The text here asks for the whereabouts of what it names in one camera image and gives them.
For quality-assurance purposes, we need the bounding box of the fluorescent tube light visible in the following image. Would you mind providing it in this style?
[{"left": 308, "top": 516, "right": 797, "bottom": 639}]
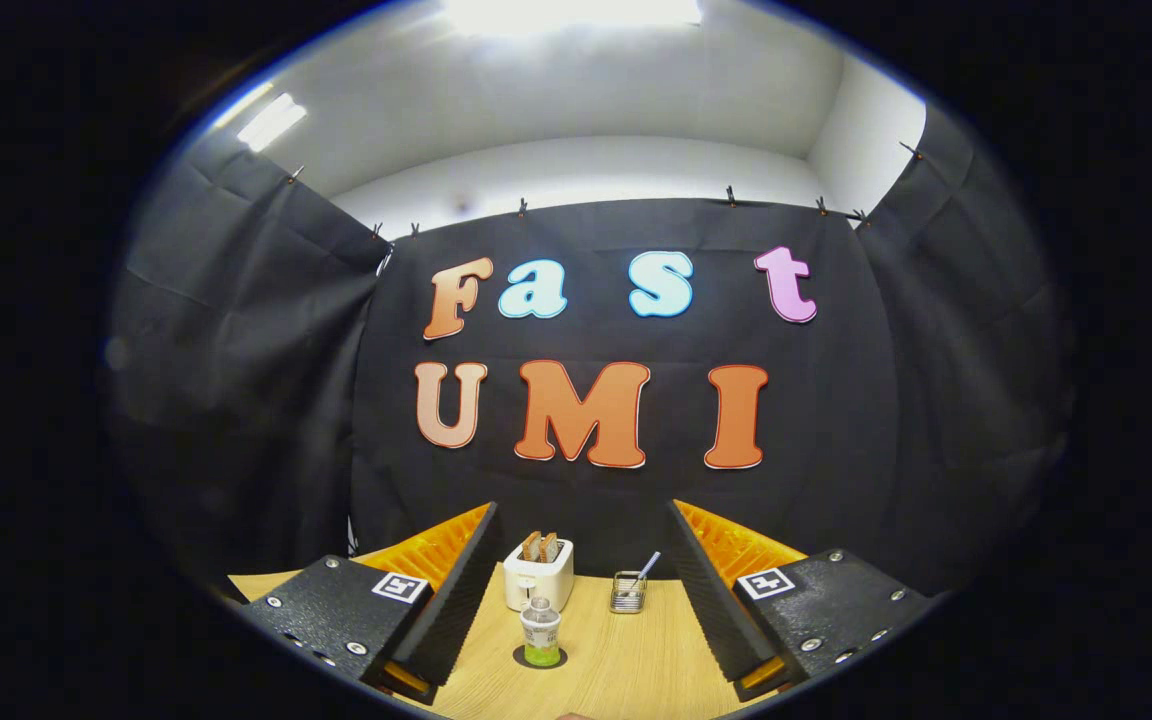
[{"left": 236, "top": 92, "right": 309, "bottom": 153}]

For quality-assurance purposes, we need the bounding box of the black backdrop cloth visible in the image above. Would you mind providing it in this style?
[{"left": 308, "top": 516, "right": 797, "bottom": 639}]
[{"left": 101, "top": 100, "right": 1077, "bottom": 601}]

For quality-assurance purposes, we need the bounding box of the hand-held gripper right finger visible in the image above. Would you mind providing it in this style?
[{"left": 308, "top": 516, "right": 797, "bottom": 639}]
[{"left": 666, "top": 498, "right": 939, "bottom": 703}]

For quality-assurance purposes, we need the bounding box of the wooden table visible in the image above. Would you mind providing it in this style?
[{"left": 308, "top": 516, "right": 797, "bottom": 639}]
[{"left": 226, "top": 570, "right": 787, "bottom": 720}]

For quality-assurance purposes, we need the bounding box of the white toaster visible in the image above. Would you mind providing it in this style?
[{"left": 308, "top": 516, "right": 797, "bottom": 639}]
[{"left": 503, "top": 538, "right": 575, "bottom": 613}]

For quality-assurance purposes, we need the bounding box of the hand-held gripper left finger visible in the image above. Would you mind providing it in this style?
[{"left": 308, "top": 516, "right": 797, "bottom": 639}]
[{"left": 239, "top": 501, "right": 502, "bottom": 704}]

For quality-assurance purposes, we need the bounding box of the clear juice bottle white label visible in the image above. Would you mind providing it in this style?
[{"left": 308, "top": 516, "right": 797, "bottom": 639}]
[{"left": 521, "top": 597, "right": 562, "bottom": 667}]

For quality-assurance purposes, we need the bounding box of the ceiling light panel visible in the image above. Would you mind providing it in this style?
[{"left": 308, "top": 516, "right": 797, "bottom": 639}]
[{"left": 441, "top": 0, "right": 705, "bottom": 36}]

